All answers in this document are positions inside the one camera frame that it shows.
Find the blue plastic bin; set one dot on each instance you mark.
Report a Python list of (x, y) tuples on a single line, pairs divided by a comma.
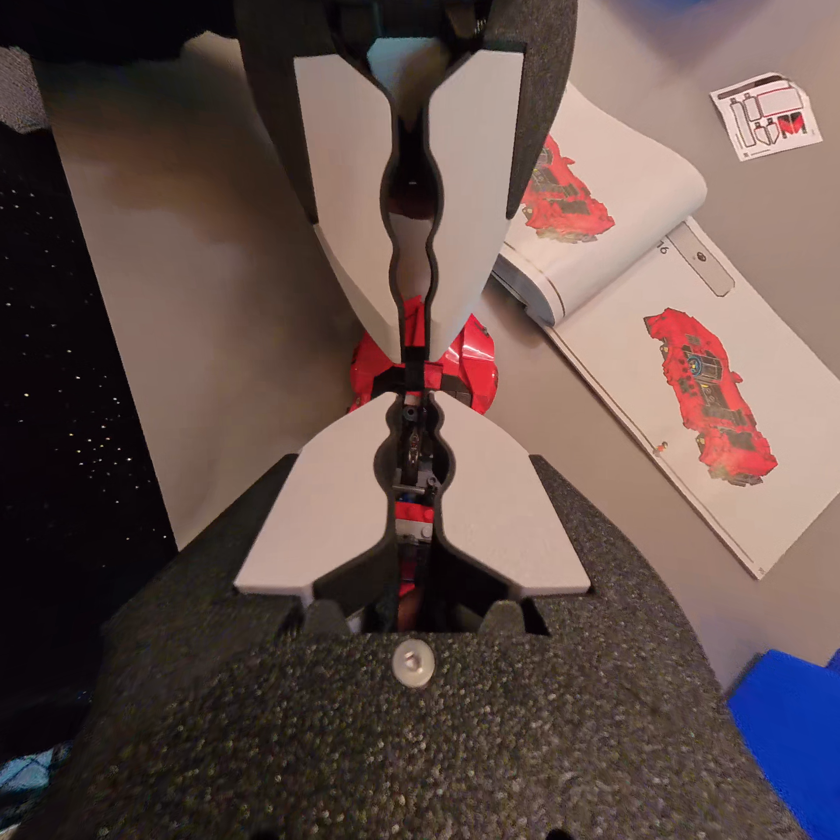
[(794, 735)]

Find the lego instruction booklet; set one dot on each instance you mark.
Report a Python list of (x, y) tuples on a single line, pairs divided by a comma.
[(794, 407)]

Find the small black lego piece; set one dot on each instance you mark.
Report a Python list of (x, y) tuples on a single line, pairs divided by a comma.
[(415, 374)]

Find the white shoe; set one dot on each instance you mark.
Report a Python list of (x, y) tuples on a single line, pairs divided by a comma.
[(26, 781)]

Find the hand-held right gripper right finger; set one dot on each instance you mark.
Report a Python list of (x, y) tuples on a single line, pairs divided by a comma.
[(505, 518)]

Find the lego sticker sheet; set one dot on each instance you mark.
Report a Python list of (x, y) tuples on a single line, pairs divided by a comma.
[(774, 105)]

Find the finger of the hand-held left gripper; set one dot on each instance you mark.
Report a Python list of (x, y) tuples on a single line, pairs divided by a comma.
[(341, 197), (472, 197)]

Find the red lego car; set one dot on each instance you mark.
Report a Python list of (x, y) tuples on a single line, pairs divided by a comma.
[(472, 367)]

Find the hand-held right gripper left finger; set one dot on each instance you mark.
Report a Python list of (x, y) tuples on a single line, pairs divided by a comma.
[(328, 518)]

